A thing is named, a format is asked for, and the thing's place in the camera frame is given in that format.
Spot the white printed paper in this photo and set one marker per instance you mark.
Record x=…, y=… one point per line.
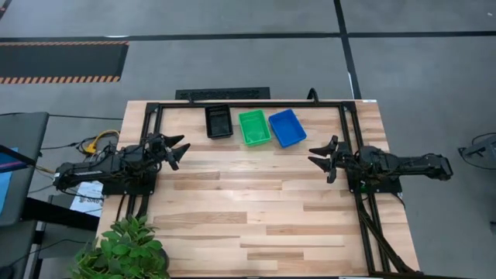
x=91, y=199

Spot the black perforated panel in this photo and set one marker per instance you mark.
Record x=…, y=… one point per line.
x=222, y=94

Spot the blue sheet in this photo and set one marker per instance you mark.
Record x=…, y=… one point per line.
x=5, y=182

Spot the green plastic basket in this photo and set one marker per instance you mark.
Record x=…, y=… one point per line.
x=254, y=128

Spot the black furniture crossbar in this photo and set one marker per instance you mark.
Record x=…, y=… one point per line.
x=62, y=215

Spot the large blue plastic basket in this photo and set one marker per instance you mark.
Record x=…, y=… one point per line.
x=287, y=128

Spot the black plastic basket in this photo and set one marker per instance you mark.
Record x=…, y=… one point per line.
x=219, y=122

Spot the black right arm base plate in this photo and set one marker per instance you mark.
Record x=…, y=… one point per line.
x=387, y=189

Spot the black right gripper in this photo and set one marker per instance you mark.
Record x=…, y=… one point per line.
x=348, y=157

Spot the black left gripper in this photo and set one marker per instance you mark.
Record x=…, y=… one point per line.
x=158, y=151

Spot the black floor stand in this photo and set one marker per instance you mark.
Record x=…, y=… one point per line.
x=482, y=149

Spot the black hazard-striped floor mat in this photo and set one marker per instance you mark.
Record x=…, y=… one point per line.
x=62, y=62

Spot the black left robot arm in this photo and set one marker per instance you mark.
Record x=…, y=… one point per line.
x=97, y=168

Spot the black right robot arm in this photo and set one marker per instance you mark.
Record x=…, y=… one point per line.
x=407, y=164

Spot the green potted plant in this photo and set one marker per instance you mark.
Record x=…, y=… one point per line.
x=124, y=248

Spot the white label sticker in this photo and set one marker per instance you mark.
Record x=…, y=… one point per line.
x=369, y=100

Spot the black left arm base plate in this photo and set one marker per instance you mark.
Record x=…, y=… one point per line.
x=116, y=190

